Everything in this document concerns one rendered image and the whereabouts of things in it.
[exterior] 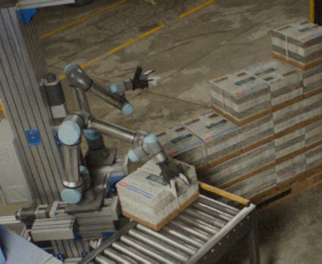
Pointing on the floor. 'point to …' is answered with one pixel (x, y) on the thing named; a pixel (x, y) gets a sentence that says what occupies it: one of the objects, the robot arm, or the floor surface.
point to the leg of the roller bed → (254, 245)
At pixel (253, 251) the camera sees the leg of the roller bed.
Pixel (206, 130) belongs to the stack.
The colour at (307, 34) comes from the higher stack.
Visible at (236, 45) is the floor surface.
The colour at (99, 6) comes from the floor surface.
